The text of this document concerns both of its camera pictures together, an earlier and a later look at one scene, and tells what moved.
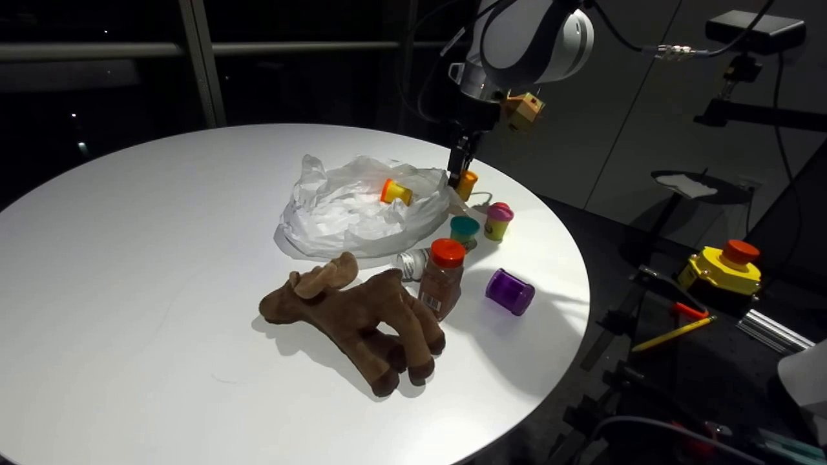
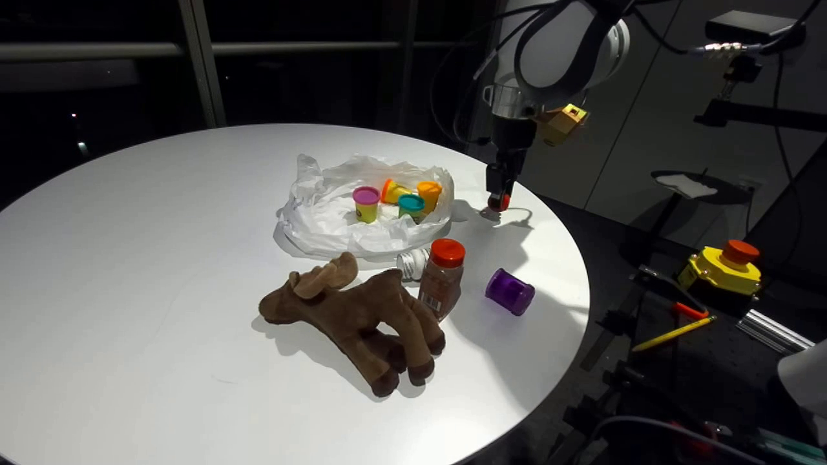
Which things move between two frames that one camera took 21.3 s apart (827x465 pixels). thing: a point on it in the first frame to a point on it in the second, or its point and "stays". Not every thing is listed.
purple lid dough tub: (498, 219) to (368, 205)
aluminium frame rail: (777, 333) stays
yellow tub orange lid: (392, 188) stays
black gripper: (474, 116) to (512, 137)
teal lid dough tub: (467, 228) to (412, 205)
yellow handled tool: (679, 331) stays
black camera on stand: (773, 31) stays
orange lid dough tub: (467, 183) to (431, 192)
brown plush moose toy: (381, 327) stays
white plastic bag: (368, 205) stays
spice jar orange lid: (443, 276) stays
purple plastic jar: (510, 292) stays
